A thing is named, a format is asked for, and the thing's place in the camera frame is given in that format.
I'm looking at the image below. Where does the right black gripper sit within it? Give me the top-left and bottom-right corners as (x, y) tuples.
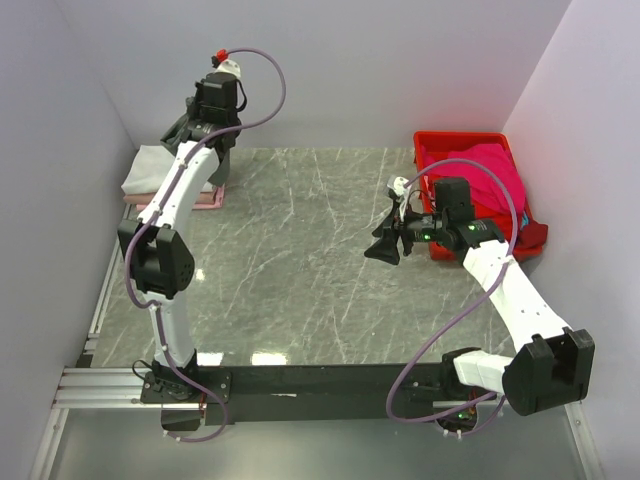
(364, 200), (449, 266)

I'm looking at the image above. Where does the dark grey t-shirt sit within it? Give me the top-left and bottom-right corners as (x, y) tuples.
(160, 114), (237, 187)

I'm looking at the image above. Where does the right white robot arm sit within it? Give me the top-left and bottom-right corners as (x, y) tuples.
(365, 176), (595, 416)

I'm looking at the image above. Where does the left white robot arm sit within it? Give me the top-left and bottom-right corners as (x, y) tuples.
(118, 69), (247, 402)

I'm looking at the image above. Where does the red plastic bin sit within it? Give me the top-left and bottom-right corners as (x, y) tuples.
(414, 131), (544, 262)

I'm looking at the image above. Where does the magenta t-shirt in bin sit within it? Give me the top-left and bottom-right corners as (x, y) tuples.
(426, 143), (526, 215)

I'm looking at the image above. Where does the red t-shirt in bin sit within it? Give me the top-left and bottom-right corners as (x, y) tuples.
(424, 149), (550, 251)

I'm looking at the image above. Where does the black base crossbar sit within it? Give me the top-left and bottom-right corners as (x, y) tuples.
(139, 363), (499, 427)

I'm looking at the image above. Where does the folded pink t-shirt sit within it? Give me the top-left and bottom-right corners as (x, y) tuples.
(123, 184), (225, 211)

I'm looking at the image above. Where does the folded white t-shirt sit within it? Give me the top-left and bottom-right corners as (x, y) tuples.
(121, 145), (174, 195)

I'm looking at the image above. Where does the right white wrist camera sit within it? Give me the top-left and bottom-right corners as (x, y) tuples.
(387, 175), (411, 222)

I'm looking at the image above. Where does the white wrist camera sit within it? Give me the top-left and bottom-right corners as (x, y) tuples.
(211, 49), (241, 79)
(387, 175), (411, 222)

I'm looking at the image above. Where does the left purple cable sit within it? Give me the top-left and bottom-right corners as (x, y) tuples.
(125, 47), (287, 444)

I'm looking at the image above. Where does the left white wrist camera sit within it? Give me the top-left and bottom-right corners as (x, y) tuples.
(211, 49), (241, 79)

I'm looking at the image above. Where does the aluminium frame rail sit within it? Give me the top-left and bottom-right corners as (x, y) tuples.
(33, 200), (603, 479)

